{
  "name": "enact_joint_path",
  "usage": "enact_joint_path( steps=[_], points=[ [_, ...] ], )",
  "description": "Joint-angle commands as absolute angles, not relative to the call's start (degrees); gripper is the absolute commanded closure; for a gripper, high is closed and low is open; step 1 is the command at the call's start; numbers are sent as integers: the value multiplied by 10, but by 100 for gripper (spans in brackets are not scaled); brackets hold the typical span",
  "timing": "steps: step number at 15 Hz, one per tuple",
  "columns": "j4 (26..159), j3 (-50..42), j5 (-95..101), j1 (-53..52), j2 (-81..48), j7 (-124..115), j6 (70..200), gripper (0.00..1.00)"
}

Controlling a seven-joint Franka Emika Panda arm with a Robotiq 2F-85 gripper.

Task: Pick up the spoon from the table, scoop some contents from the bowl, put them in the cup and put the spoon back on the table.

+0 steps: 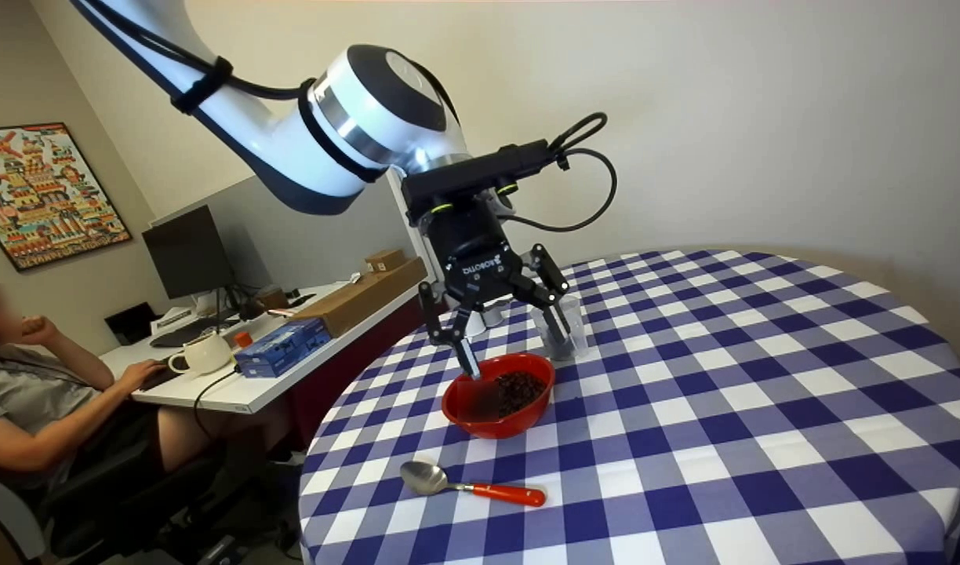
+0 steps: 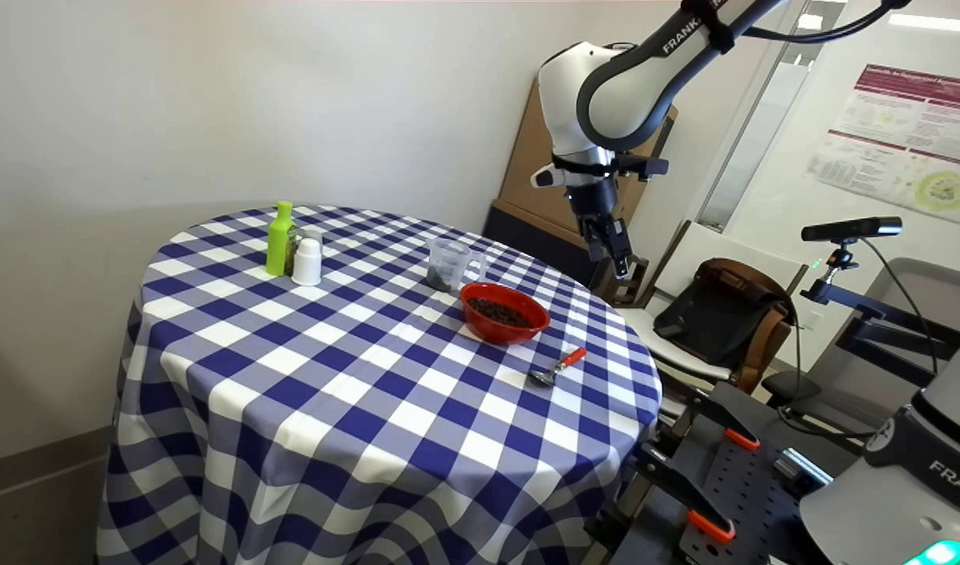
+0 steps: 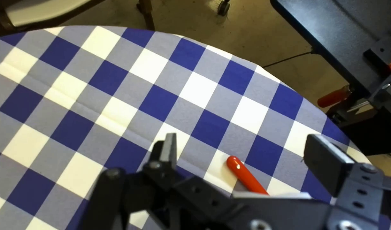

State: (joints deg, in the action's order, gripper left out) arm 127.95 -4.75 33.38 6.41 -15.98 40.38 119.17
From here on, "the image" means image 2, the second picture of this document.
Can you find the black perforated mounting table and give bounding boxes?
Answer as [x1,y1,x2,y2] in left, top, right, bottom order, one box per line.
[603,379,882,565]

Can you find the white chair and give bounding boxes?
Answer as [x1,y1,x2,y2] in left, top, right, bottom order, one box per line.
[615,218,819,398]

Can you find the brown bag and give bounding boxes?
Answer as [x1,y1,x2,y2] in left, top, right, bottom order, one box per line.
[652,259,801,398]

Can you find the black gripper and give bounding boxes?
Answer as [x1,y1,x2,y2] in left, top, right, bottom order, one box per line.
[568,172,642,284]

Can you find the black stereo camera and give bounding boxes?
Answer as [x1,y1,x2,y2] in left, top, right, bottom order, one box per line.
[796,215,906,245]

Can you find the grey metal wall rail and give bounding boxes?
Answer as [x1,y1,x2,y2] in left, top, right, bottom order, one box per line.
[696,0,851,235]

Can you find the wall poster with maroon header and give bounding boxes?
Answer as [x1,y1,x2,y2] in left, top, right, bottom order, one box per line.
[807,60,960,228]

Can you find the large cardboard box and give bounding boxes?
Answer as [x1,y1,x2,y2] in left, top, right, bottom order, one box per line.
[496,77,680,256]

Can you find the clear plastic cup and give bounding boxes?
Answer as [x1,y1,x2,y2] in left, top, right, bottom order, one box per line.
[427,235,489,295]

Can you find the dark beans in bowl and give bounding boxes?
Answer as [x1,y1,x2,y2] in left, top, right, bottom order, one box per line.
[470,295,537,328]

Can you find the red bowl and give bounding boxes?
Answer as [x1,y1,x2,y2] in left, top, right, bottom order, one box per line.
[454,280,553,347]

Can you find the green bottle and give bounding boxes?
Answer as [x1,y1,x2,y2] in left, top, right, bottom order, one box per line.
[263,198,296,284]

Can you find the blue white checkered tablecloth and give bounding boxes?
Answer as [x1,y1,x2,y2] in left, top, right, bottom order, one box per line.
[93,202,666,565]

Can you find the black camera stand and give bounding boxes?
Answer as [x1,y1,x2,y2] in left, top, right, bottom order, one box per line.
[763,239,960,412]

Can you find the grey shaker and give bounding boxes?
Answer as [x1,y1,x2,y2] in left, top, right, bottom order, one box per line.
[291,222,328,256]

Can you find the black box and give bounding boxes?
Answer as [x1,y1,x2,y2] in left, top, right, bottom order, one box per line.
[481,202,624,295]

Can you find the white bottle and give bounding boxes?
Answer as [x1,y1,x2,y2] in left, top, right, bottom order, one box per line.
[291,235,327,291]

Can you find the dark wooden stool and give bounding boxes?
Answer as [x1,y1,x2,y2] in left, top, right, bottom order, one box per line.
[592,245,657,307]

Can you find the black clamp with orange handle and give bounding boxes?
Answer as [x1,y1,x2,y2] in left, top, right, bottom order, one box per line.
[660,389,764,455]
[632,443,739,551]

